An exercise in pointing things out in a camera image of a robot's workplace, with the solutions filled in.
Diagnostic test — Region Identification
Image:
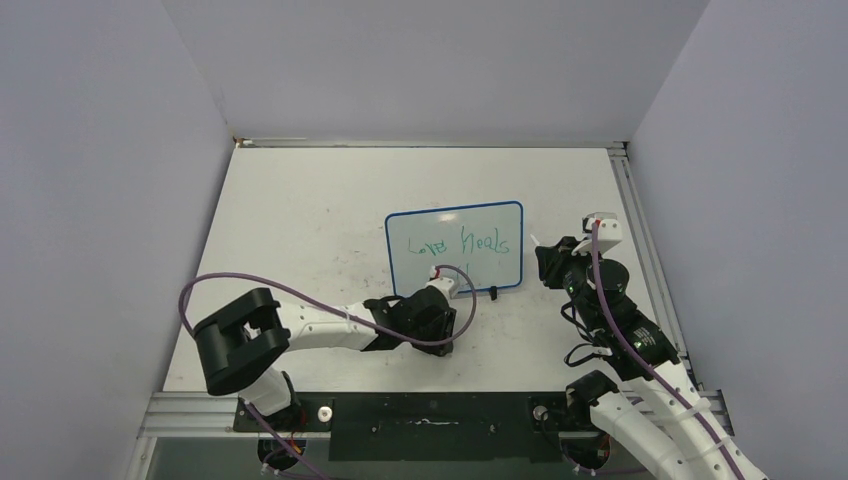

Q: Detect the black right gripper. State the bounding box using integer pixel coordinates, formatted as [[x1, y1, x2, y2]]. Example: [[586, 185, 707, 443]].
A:
[[536, 235, 602, 331]]

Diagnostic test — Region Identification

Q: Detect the blue framed whiteboard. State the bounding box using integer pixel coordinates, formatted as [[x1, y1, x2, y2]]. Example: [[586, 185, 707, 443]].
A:
[[384, 201, 524, 296]]

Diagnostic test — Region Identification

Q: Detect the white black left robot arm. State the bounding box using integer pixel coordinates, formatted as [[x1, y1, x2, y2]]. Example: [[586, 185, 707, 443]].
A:
[[193, 279, 457, 431]]

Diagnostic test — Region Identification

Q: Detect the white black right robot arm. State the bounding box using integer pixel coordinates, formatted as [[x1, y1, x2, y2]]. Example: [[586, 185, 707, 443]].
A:
[[534, 237, 767, 479]]

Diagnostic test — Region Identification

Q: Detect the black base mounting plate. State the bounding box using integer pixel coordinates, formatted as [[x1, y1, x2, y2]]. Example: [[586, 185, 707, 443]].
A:
[[266, 391, 611, 463]]

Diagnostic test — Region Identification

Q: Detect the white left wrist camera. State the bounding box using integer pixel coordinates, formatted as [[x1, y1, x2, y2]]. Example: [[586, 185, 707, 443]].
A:
[[425, 266, 458, 300]]

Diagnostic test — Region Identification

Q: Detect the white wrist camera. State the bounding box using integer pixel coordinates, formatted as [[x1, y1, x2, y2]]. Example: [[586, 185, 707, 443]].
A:
[[425, 266, 458, 300], [572, 212, 624, 256]]

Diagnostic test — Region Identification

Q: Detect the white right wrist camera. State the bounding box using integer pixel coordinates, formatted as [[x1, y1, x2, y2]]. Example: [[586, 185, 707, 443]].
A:
[[572, 212, 624, 256]]

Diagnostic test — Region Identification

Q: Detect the aluminium frame rail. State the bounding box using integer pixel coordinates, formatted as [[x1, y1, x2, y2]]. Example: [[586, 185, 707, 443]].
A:
[[139, 392, 237, 438]]

